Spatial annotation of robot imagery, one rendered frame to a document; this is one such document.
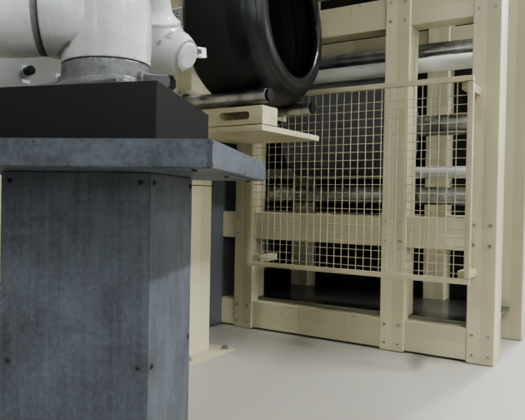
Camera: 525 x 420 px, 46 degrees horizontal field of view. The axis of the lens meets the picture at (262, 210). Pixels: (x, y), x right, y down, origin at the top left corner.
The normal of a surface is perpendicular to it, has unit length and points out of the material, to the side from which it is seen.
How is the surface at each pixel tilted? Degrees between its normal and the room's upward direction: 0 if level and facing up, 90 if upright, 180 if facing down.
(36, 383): 90
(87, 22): 92
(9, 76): 90
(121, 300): 90
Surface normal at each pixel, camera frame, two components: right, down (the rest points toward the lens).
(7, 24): 0.15, 0.55
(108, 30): 0.29, 0.04
